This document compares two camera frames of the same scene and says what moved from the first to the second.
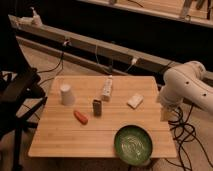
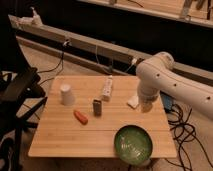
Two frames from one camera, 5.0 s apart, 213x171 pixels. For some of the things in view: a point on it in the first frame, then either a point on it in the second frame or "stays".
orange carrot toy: [81, 117] stays
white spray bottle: [36, 20] stays
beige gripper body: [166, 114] -> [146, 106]
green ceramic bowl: [133, 144] stays
